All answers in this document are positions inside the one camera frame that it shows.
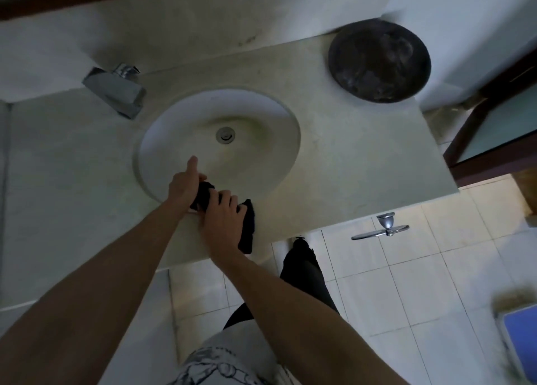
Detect person's left hand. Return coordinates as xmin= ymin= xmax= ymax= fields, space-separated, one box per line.
xmin=167 ymin=156 xmax=209 ymax=215

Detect person's right hand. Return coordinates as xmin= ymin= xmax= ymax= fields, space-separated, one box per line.
xmin=197 ymin=189 xmax=248 ymax=257

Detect dark blue cleaning cloth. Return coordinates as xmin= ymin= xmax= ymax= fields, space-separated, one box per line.
xmin=190 ymin=181 xmax=256 ymax=255

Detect person's right forearm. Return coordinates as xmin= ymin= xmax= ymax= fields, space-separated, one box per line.
xmin=209 ymin=246 xmax=410 ymax=385

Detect person's left forearm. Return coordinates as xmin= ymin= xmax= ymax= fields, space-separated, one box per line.
xmin=0 ymin=200 xmax=190 ymax=385

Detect white oval sink basin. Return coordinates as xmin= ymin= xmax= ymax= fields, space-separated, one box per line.
xmin=134 ymin=88 xmax=302 ymax=205

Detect beige marble sink countertop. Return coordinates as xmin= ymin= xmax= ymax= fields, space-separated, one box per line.
xmin=0 ymin=34 xmax=460 ymax=310

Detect black trousers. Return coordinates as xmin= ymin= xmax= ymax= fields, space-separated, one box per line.
xmin=222 ymin=237 xmax=341 ymax=331

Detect chrome square faucet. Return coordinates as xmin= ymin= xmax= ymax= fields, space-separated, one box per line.
xmin=82 ymin=63 xmax=147 ymax=120

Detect white printed t-shirt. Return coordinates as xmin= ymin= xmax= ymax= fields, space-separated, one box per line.
xmin=167 ymin=321 xmax=301 ymax=385

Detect black round tray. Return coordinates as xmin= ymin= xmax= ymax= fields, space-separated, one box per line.
xmin=328 ymin=19 xmax=432 ymax=104

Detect wood framed glass door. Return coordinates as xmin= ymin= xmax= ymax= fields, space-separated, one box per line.
xmin=442 ymin=49 xmax=537 ymax=188

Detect brown bristle brush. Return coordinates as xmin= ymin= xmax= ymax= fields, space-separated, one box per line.
xmin=491 ymin=287 xmax=537 ymax=316

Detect brown doormat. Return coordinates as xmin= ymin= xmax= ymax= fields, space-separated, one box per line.
xmin=511 ymin=172 xmax=537 ymax=213

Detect blue and white stool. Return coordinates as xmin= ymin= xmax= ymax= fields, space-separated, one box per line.
xmin=494 ymin=309 xmax=537 ymax=385

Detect chrome towel ring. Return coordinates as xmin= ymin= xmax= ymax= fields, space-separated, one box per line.
xmin=351 ymin=212 xmax=410 ymax=241

